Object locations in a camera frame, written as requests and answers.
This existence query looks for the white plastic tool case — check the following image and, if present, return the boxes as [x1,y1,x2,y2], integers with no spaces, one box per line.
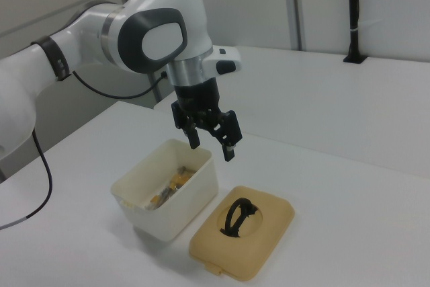
[110,138,220,243]

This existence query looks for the black cable strap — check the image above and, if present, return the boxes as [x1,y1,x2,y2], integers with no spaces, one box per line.
[31,36,72,82]

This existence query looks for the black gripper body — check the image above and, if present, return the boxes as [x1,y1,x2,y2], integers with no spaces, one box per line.
[173,77,223,127]

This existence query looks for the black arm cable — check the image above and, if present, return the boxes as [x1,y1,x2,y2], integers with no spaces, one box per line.
[0,70,168,231]

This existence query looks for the tan lid with black handle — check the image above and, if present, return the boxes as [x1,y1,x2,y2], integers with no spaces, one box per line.
[188,184,296,282]

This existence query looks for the clear plastic bag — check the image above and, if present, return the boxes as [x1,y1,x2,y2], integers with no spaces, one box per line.
[142,165,198,212]

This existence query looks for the grey partition post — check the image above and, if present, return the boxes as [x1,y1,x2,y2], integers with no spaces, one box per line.
[287,0,308,51]

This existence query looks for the black camera pole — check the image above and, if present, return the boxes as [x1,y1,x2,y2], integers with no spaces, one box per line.
[342,0,368,64]

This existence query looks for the yellow clamp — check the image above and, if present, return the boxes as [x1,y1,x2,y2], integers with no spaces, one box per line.
[147,165,196,211]

